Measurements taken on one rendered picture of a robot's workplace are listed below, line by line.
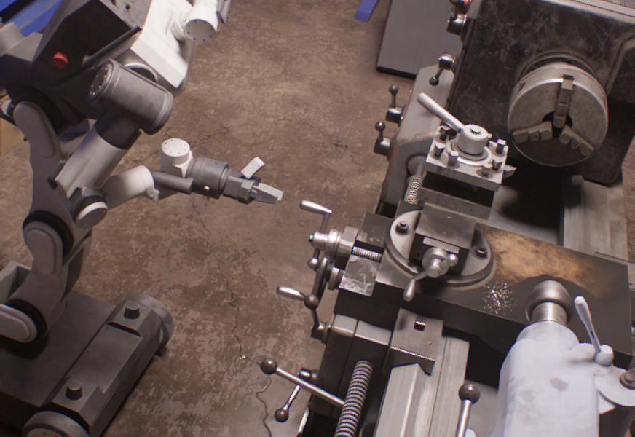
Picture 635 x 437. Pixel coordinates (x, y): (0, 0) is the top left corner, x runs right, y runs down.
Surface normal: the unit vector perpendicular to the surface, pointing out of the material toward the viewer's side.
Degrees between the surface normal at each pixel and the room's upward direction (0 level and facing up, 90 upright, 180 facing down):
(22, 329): 90
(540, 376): 0
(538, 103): 90
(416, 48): 90
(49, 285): 115
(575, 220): 48
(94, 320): 0
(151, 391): 0
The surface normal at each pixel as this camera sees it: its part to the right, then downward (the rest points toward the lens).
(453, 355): 0.17, -0.80
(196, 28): -0.08, 0.76
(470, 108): -0.25, 0.52
